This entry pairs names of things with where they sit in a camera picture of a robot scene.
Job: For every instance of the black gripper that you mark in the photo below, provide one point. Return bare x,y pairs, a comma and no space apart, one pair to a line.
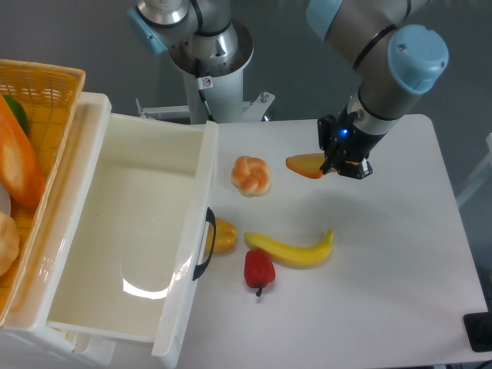
346,147

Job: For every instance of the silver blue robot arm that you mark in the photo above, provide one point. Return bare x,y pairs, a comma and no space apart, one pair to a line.
397,64

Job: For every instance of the knotted bread roll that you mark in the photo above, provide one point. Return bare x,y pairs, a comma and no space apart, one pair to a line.
251,176

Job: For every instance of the white upper drawer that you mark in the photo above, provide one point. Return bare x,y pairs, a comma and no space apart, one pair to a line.
128,275

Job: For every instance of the white drawer cabinet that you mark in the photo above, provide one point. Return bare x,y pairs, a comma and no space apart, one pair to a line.
27,341

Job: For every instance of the round bread bun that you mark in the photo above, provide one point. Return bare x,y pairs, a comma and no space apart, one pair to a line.
10,239

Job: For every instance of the yellow banana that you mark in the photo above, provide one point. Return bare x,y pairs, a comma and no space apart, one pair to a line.
291,255

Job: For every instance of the red bell pepper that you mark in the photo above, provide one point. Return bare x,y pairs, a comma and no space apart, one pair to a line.
259,270

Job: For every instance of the yellow bell pepper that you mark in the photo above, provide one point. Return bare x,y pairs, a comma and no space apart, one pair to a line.
225,238

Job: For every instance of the black device at edge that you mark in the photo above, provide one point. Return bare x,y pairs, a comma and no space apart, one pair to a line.
478,328

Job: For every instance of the yellow woven basket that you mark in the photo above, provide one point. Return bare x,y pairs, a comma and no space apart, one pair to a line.
49,95

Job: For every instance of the orange baguette loaf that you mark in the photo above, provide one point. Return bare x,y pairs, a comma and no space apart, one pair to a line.
21,171

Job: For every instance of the green pepper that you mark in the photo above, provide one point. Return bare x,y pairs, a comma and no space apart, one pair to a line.
18,111

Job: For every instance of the black drawer handle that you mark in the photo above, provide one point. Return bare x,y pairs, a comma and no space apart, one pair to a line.
204,242

